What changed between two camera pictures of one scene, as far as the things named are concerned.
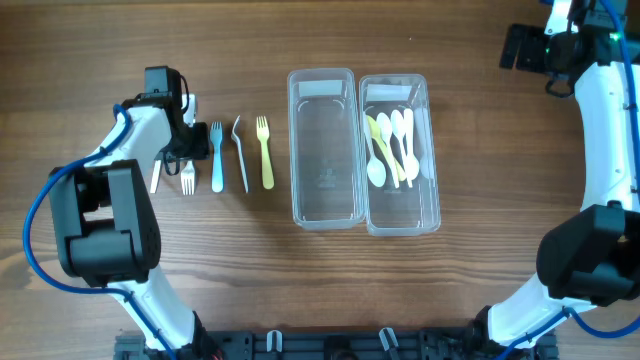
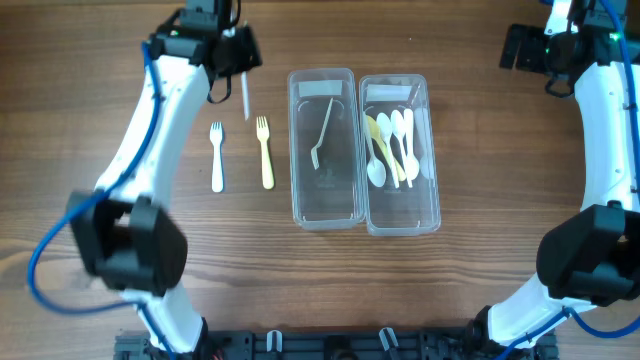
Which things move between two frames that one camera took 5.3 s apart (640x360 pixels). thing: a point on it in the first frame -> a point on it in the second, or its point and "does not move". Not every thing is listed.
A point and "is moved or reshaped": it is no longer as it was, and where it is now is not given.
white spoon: (384, 131) does not move
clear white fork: (240, 154) -> (245, 94)
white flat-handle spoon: (397, 127) does not move
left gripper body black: (192, 143) -> (243, 50)
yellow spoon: (376, 132) does not move
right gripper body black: (538, 51) does not move
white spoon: (412, 168) does not move
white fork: (155, 178) is moved or reshaped
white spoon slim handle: (375, 168) does not move
